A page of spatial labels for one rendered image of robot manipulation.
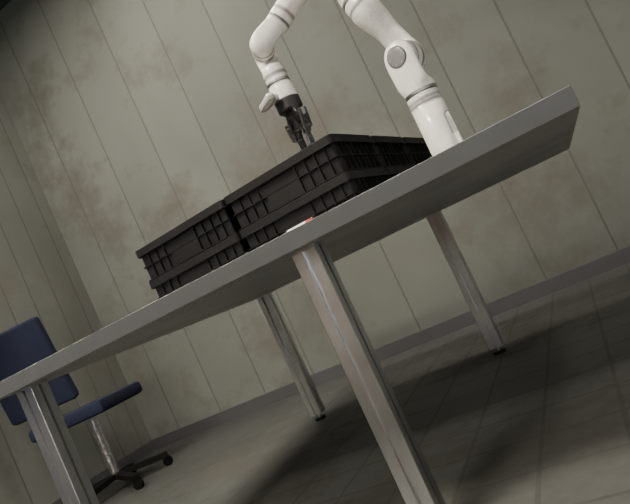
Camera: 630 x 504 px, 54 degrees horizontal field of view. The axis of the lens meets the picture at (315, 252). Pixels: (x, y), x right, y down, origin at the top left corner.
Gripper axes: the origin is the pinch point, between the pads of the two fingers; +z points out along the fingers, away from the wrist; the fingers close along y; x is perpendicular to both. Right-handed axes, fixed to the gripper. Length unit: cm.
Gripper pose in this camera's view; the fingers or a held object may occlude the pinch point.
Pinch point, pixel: (307, 144)
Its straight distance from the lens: 179.9
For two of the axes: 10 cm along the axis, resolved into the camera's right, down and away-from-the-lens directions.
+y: -3.3, 2.1, 9.2
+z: 4.2, 9.1, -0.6
